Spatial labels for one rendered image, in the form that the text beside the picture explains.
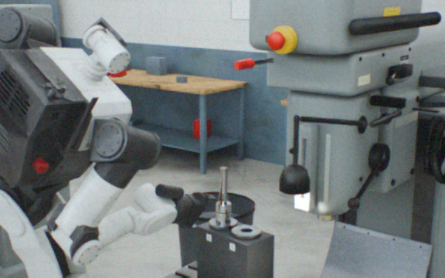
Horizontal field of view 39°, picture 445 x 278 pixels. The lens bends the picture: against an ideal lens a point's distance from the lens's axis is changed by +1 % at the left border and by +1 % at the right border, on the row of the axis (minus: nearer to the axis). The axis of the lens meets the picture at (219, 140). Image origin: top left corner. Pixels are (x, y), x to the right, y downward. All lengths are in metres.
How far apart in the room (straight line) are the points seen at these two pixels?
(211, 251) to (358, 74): 0.78
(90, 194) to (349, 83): 0.64
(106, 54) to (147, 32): 6.37
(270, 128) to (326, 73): 5.41
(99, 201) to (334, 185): 0.56
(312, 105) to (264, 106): 5.33
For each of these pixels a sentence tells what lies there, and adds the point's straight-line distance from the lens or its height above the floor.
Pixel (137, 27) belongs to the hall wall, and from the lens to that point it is 8.01.
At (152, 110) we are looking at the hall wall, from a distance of 7.97.
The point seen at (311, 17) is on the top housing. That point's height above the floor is 1.81.
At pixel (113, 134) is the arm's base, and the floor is 1.55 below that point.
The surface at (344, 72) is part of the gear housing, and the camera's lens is 1.46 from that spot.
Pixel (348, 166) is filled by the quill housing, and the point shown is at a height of 1.45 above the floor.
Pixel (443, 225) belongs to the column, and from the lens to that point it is 2.02.
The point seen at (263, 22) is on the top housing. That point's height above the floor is 1.80.
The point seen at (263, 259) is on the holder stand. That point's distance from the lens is 1.91.
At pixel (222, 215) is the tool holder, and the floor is 1.19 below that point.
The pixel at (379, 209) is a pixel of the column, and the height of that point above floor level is 1.20.
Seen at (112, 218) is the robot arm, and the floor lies 1.30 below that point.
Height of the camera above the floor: 1.87
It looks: 14 degrees down
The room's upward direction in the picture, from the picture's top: straight up
